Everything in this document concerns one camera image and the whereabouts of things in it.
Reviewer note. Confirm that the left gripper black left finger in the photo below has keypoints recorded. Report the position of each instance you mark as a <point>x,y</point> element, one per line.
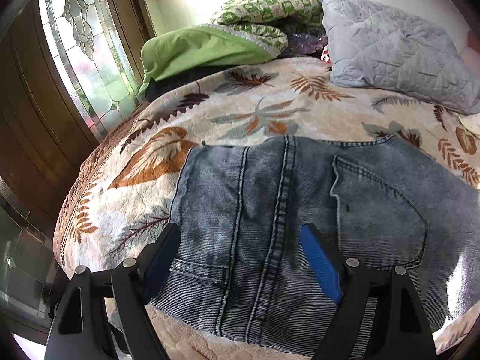
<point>80,329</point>

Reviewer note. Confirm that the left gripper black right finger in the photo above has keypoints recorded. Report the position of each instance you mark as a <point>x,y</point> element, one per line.
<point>400,328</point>

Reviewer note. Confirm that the blue denim jeans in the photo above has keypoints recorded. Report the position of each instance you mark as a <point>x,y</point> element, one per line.
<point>240,271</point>

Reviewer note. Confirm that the grey quilted pillow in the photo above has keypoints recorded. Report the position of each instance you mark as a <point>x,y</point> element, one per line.
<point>373,45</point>

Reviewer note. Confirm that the dark purple fabric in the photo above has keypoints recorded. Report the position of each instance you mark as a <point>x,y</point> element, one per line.
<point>303,39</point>

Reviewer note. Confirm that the stained glass window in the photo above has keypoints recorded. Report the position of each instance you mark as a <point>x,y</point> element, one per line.
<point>84,42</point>

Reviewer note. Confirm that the green patterned folded quilt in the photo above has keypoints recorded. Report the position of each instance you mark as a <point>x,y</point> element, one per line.
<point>240,32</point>

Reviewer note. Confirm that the brown wooden window frame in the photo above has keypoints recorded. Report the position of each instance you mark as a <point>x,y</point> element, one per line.
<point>43,137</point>

